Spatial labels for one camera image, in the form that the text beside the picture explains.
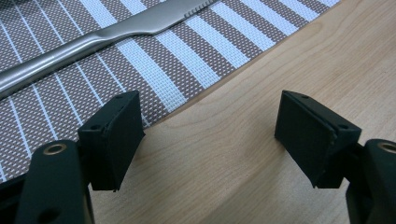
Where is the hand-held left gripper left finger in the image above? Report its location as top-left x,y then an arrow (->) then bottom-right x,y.
77,90 -> 146,192

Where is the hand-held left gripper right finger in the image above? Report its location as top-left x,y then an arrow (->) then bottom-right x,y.
274,90 -> 362,189

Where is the brown white striped placemat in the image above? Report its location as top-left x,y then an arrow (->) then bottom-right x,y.
0,0 -> 342,184

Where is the silver table knife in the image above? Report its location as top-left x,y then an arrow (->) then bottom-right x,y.
0,0 -> 219,101

